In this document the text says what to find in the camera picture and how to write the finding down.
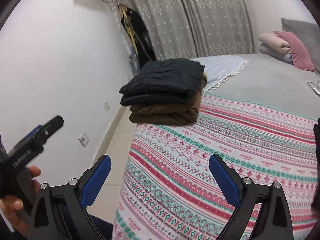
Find pink pillow near blankets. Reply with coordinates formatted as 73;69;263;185
274;31;316;72

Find grey folded blanket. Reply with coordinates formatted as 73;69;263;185
259;43;293;64

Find dark blue sleeve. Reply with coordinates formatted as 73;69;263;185
60;205;113;240

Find brown fur-trimmed coat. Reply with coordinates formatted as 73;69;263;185
129;73;207;126

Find patterned red green bedspread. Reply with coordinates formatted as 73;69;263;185
112;93;319;239

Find grey bed sheet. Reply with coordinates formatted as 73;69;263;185
211;54;319;119

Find white wall socket upper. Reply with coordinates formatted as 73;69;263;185
103;102;110;111

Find dark clothes hanging on wall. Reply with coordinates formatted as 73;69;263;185
118;4;156;73

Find black folded coat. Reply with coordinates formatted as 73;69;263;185
311;119;320;212

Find grey dotted curtain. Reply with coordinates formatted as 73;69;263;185
117;0;254;60

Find beige folded blanket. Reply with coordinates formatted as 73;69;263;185
258;33;291;54

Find grey padded headboard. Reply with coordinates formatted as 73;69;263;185
281;18;320;72

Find person's left hand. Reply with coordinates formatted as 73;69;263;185
1;166;41;237

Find black quilted puffer jacket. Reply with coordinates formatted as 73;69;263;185
119;59;204;106

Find white wall socket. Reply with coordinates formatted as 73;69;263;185
79;133;89;147
103;102;110;111

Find black charger cable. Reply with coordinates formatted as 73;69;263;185
307;80;320;95

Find light blue fringed blanket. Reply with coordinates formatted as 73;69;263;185
192;55;249;92

